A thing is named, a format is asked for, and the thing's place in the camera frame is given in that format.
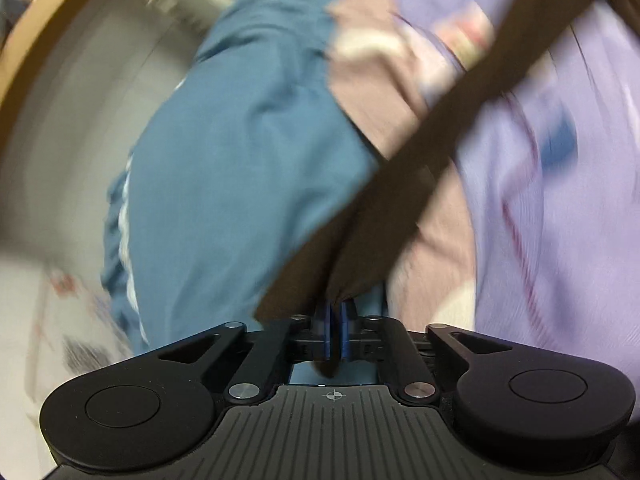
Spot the blue bed sheet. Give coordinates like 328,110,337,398
102,0,378,354

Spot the purple floral bed cover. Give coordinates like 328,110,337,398
389,0,640,376

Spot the dark brown garment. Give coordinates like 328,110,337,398
252,0,640,378

